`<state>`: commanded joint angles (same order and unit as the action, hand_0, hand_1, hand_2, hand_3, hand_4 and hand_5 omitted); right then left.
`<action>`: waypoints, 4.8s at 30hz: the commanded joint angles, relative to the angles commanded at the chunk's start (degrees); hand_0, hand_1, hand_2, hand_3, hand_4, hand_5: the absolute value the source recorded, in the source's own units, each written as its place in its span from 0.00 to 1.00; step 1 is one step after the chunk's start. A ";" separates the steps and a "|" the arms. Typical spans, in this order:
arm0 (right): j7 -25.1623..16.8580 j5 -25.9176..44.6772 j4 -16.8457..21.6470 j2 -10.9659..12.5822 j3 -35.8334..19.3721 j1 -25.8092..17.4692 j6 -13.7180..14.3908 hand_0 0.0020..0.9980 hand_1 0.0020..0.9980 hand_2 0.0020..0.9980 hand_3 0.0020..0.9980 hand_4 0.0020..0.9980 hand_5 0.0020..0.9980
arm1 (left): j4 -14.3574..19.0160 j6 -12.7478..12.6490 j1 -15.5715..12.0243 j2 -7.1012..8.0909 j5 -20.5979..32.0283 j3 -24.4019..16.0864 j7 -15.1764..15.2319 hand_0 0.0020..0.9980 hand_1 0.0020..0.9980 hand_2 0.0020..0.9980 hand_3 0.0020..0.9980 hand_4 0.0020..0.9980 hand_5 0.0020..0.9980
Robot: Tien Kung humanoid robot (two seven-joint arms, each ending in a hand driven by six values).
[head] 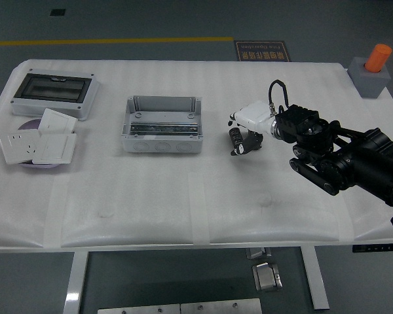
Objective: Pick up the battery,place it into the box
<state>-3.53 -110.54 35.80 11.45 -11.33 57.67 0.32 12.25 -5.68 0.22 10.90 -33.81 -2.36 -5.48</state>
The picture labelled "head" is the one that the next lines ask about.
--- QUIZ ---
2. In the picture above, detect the flat metal base plate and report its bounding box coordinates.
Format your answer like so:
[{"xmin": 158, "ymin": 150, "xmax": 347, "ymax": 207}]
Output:
[
  {"xmin": 97, "ymin": 304, "xmax": 181, "ymax": 314},
  {"xmin": 179, "ymin": 298, "xmax": 263, "ymax": 314}
]

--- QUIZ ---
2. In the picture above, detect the open grey junction box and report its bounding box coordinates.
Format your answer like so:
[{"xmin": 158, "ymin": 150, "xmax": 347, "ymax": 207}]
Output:
[{"xmin": 122, "ymin": 95, "xmax": 203, "ymax": 154}]

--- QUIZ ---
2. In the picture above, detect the grey enclosure with dark lid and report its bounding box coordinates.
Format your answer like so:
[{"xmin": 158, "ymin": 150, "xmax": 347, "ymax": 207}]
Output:
[{"xmin": 10, "ymin": 67, "xmax": 101, "ymax": 122}]

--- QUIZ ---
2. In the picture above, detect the hinged metal floor plate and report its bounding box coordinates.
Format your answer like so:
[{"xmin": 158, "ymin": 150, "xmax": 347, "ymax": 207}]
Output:
[{"xmin": 251, "ymin": 261, "xmax": 284, "ymax": 292}]

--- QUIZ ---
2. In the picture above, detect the white table leg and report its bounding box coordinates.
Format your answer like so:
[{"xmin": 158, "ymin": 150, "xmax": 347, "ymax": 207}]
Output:
[
  {"xmin": 62, "ymin": 251, "xmax": 90, "ymax": 314},
  {"xmin": 300, "ymin": 245, "xmax": 331, "ymax": 311}
]

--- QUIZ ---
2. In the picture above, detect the purple plate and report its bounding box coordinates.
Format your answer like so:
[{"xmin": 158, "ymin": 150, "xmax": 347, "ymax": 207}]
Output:
[{"xmin": 18, "ymin": 119, "xmax": 78, "ymax": 169}]

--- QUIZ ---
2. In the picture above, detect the small metal floor bracket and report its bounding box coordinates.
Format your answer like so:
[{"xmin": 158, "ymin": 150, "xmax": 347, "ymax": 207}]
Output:
[{"xmin": 245, "ymin": 247, "xmax": 272, "ymax": 260}]

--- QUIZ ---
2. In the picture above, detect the white foam table mat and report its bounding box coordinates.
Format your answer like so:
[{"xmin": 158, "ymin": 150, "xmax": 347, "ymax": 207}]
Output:
[{"xmin": 0, "ymin": 58, "xmax": 393, "ymax": 249}]

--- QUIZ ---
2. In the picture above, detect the metal mounting rail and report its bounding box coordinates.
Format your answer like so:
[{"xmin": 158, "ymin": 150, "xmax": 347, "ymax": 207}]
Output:
[{"xmin": 129, "ymin": 121, "xmax": 200, "ymax": 135}]

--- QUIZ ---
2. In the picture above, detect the orange cylinder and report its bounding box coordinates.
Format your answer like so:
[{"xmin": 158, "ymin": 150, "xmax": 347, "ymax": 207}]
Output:
[{"xmin": 364, "ymin": 43, "xmax": 393, "ymax": 73}]

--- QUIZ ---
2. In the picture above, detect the black floor sign orange text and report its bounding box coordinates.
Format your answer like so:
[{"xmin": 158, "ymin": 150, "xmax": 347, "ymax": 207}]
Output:
[{"xmin": 234, "ymin": 40, "xmax": 291, "ymax": 62}]

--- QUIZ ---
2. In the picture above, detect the white wall socket panel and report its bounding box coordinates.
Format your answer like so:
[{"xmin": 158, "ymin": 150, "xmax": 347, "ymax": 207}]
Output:
[{"xmin": 0, "ymin": 130, "xmax": 42, "ymax": 165}]

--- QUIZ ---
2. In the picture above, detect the white wall switch panel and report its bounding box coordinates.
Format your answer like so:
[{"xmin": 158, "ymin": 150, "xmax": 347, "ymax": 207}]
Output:
[
  {"xmin": 31, "ymin": 133, "xmax": 77, "ymax": 164},
  {"xmin": 38, "ymin": 108, "xmax": 78, "ymax": 134}
]

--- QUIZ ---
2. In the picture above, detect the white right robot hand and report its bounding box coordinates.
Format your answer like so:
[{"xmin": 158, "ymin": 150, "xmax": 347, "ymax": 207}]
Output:
[{"xmin": 228, "ymin": 100, "xmax": 277, "ymax": 158}]

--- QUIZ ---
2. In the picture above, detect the black table control panel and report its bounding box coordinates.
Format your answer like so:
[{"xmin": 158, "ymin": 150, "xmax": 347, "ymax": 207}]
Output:
[{"xmin": 352, "ymin": 243, "xmax": 393, "ymax": 253}]

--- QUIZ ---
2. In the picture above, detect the grey block holder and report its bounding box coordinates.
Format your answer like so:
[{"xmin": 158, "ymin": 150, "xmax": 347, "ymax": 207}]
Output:
[{"xmin": 348, "ymin": 56, "xmax": 391, "ymax": 98}]

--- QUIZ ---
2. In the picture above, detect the black cylindrical battery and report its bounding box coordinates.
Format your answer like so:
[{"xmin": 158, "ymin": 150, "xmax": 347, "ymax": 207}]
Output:
[{"xmin": 228, "ymin": 128, "xmax": 242, "ymax": 148}]

